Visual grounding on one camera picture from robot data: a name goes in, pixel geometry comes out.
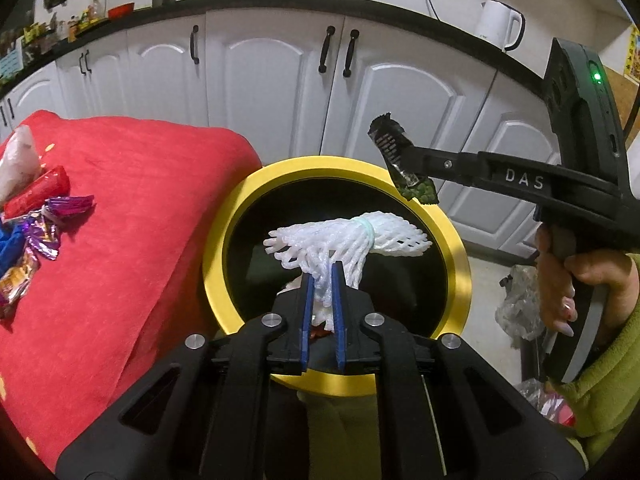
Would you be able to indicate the red floral blanket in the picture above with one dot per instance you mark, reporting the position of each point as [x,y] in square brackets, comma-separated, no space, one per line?
[140,210]

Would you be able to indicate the person's right hand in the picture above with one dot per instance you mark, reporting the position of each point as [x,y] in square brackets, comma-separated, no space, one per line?
[555,285]

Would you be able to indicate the white electric kettle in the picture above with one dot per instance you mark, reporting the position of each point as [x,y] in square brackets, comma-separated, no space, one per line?
[495,25]

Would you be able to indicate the clear plastic bag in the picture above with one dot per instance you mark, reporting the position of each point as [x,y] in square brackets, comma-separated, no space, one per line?
[520,310]

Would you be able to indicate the dark snack wrapper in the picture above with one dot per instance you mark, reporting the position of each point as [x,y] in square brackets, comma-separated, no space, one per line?
[392,142]

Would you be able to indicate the row of condiment bottles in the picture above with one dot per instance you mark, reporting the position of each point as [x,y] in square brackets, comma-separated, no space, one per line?
[82,19]

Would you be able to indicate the yellow wall poster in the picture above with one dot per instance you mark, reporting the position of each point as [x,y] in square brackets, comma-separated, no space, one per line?
[634,55]

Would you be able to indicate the person's right forearm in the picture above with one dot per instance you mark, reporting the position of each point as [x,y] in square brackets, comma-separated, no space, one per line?
[610,385]

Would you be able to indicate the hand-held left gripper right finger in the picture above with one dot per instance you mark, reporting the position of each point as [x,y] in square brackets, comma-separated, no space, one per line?
[340,315]

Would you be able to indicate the red bowl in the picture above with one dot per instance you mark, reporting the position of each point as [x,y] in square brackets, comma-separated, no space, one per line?
[121,10]

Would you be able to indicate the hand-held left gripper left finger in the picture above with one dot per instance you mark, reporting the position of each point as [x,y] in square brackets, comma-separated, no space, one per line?
[306,320]

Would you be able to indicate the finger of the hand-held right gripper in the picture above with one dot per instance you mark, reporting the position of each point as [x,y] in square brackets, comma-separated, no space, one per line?
[445,164]

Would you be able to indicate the yellow trash bin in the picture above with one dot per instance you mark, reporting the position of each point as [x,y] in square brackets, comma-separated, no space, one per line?
[235,200]

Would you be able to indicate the white plastic bag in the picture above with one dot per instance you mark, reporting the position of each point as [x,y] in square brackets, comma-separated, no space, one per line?
[17,160]

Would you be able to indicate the white kitchen cabinets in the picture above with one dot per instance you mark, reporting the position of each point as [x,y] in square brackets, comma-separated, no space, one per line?
[265,85]

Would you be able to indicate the person's green pants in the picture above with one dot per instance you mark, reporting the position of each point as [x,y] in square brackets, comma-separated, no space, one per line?
[345,435]

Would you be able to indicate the red cylindrical wrapper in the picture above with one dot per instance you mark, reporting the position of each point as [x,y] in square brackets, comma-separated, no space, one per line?
[35,192]

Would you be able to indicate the purple foil candy wrapper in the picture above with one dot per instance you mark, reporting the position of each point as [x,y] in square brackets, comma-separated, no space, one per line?
[45,232]

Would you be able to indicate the silver foil bag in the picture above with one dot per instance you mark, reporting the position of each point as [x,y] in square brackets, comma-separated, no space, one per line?
[542,400]

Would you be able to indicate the white foam fruit net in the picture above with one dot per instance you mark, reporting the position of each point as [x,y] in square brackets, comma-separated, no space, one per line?
[350,240]

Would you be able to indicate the blue wrapper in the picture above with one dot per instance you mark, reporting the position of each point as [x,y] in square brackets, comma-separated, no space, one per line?
[10,250]

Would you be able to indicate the black kitchen countertop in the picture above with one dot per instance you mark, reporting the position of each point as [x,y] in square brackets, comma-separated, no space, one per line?
[280,1]

